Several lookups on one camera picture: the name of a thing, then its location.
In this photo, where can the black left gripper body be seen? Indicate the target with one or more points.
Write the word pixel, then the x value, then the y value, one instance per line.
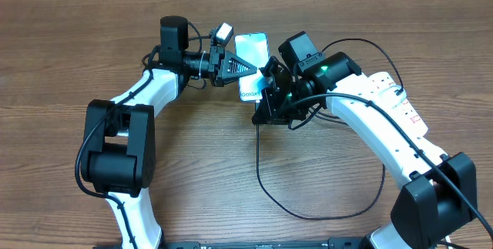
pixel 215 65

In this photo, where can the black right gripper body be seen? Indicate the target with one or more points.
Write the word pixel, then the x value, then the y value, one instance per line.
pixel 275 101

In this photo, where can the blue Galaxy smartphone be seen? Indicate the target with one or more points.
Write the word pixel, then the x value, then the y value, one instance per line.
pixel 254 49

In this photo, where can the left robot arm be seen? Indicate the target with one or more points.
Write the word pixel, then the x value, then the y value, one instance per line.
pixel 117 158

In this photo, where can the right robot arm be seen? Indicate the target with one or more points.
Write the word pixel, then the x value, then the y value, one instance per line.
pixel 437 192

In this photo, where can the white charger plug adapter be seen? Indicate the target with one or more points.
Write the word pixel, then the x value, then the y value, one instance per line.
pixel 392 97

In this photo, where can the white power strip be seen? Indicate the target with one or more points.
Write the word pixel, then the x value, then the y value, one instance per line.
pixel 399 106

